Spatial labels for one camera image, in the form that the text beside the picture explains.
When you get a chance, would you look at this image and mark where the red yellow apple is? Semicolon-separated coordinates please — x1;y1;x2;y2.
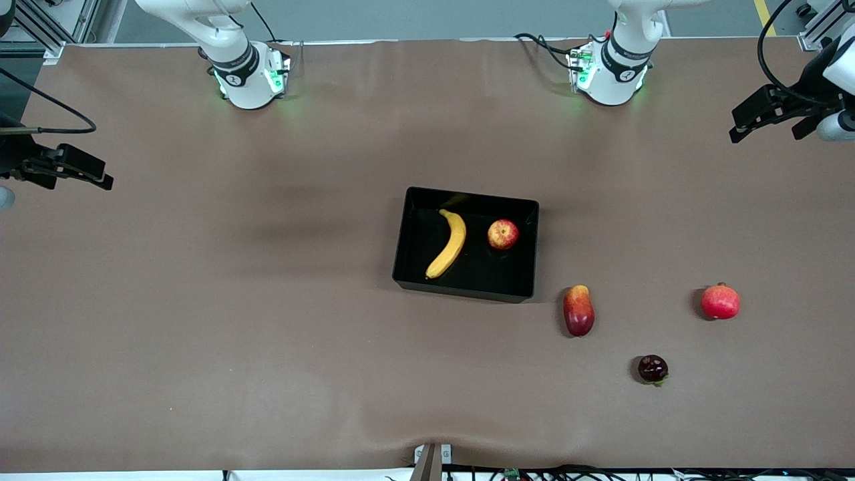
487;219;520;251

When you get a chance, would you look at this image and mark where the black plastic box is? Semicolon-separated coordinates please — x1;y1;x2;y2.
392;186;540;305

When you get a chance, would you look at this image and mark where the yellow banana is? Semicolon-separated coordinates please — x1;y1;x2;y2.
425;208;468;281

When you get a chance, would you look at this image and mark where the red pomegranate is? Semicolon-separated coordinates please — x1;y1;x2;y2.
700;282;741;321

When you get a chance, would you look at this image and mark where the table cover mat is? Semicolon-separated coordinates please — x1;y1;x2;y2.
0;37;855;472

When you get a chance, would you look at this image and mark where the red yellow mango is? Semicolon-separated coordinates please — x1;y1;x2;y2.
562;285;596;338

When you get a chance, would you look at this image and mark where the dark purple mangosteen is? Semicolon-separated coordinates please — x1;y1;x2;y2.
637;355;670;387

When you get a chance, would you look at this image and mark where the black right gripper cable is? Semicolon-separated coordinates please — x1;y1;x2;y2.
0;67;98;134

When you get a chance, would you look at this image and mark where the aluminium frame profile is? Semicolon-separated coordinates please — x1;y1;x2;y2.
0;0;101;65
798;0;855;52

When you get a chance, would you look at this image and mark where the black left arm base cable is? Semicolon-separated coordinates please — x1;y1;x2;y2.
513;32;576;71

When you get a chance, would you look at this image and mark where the black arm base cable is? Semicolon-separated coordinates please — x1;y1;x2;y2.
513;32;576;71
250;0;279;45

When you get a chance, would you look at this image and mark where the black right arm base cable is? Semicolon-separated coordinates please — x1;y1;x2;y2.
250;0;279;45

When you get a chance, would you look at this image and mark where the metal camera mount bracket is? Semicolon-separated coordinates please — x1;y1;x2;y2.
413;443;453;481

